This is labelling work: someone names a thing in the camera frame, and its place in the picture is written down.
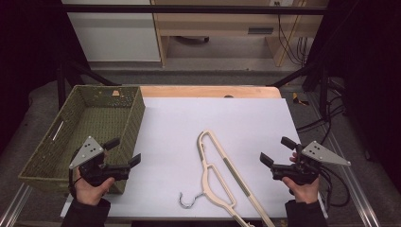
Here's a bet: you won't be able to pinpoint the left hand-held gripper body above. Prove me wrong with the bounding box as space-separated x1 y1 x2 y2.
68 135 131 187

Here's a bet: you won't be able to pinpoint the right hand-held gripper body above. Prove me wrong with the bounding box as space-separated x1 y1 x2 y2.
270 140 352 186

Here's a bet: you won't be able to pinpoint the cream hanger with green strips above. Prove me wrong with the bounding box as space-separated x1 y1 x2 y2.
178 130 276 227

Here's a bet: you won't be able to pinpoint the person's right hand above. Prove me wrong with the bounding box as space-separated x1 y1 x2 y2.
282 177 321 204

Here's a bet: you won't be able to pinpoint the person's left hand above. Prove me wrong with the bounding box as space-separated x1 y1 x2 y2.
73 167 116 207

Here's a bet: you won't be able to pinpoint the green woven basket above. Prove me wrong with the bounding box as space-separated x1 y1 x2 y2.
18 84 147 195

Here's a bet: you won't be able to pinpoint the yellow and black tool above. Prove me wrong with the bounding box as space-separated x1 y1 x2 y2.
291 92 310 107

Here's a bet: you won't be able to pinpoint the black curtain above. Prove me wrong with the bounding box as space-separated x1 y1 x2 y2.
0 0 65 154
325 0 401 190

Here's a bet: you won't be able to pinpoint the white cabinet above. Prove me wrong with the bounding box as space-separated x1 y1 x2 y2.
61 0 162 63

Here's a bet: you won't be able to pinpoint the light wooden desk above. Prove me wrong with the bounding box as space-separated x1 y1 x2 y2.
150 0 329 68

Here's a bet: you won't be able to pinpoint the left hand-held gripper cable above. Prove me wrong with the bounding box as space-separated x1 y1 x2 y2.
68 168 83 201

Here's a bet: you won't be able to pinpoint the hand-held gripper cable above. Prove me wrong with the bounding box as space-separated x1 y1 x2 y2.
319 166 352 209
68 168 83 201

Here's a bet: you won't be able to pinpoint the black floor cables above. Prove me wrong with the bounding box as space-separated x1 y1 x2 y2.
296 94 347 146

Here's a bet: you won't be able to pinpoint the right hand-held gripper cable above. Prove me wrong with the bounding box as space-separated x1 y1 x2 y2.
319 166 352 209

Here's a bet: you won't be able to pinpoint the aluminium rail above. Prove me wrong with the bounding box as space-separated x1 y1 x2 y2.
0 183 33 227
306 91 383 227

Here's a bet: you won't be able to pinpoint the black cables behind desk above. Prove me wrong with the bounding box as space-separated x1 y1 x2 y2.
276 13 314 67

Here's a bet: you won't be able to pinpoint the black metal frame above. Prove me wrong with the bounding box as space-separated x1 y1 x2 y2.
56 3 330 119

